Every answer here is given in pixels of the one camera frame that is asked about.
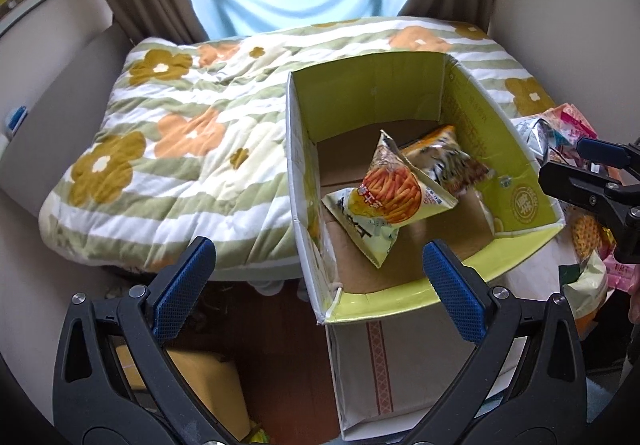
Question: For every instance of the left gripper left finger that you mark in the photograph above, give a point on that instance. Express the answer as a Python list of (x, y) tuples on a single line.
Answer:
[(114, 383)]

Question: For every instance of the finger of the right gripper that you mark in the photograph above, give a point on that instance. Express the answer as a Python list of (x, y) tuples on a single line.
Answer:
[(619, 156), (609, 201)]

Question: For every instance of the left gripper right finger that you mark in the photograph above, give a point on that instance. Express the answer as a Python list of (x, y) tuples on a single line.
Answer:
[(524, 382)]

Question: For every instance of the clear waffle packet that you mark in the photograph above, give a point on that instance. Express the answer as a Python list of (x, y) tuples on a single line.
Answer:
[(589, 235)]

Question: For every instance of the person's right hand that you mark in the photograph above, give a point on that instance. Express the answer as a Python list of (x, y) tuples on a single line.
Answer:
[(634, 306)]

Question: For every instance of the pink strawberry candy bag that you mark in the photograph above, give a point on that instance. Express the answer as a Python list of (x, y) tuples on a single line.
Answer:
[(570, 122)]

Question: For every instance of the silver blue snack bag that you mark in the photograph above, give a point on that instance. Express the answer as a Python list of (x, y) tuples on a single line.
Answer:
[(546, 143)]

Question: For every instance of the yellow padded envelope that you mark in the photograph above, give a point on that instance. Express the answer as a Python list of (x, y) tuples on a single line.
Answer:
[(210, 376)]

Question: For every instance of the white cardboard box below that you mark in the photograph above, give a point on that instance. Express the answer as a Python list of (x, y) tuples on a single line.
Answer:
[(387, 374)]

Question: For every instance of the brown striped snack bag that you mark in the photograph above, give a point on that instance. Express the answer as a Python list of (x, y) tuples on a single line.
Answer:
[(439, 155)]

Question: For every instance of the white green snack bag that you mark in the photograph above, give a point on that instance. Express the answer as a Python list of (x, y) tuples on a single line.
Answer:
[(363, 222)]

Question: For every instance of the orange fries snack bag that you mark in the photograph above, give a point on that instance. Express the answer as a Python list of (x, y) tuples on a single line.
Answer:
[(405, 193)]

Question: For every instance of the floral striped quilt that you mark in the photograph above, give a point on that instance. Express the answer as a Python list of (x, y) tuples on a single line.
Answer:
[(192, 143)]

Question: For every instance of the grey headboard panel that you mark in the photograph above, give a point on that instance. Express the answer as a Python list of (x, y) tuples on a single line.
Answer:
[(62, 123)]

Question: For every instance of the green cardboard box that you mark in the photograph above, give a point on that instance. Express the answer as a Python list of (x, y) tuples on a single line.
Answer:
[(335, 113)]

